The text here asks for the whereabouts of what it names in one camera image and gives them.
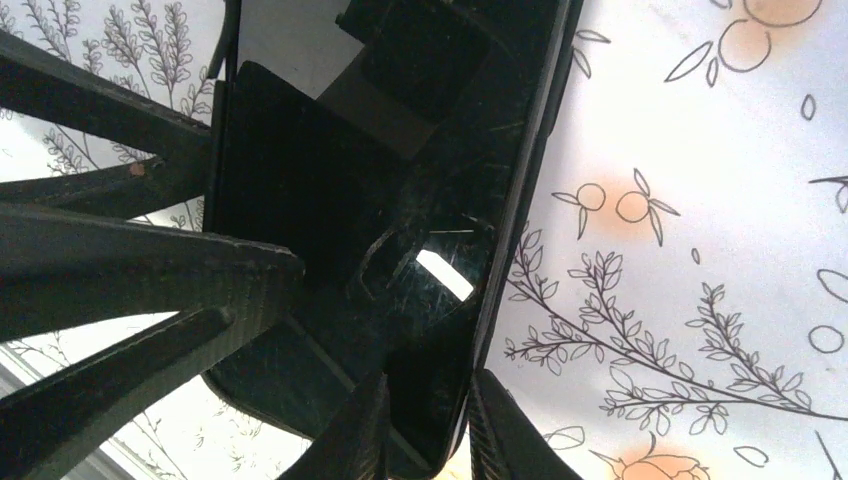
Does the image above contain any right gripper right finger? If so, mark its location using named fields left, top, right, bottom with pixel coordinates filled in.
left=468, top=369, right=580, bottom=480

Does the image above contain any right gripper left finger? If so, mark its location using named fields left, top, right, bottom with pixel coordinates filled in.
left=279, top=371, right=391, bottom=480

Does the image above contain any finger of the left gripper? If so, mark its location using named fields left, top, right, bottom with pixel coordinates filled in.
left=1, top=32, right=211, bottom=219
left=1, top=204, right=304, bottom=479

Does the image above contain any black smartphone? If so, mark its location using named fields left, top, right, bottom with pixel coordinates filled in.
left=203, top=1, right=581, bottom=479

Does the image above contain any floral patterned table mat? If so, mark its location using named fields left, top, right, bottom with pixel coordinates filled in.
left=1, top=1, right=847, bottom=479

